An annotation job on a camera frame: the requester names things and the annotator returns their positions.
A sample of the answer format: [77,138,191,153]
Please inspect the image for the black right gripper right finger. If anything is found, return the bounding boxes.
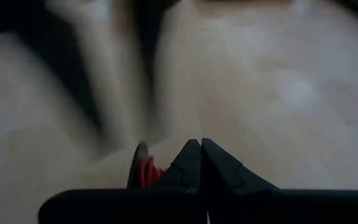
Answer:
[200,138,358,224]

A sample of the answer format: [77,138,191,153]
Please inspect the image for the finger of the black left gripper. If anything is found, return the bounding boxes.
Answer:
[132,0,180,113]
[20,18,105,138]

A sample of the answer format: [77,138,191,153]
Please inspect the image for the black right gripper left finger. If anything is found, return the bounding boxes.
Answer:
[38,138,203,224]

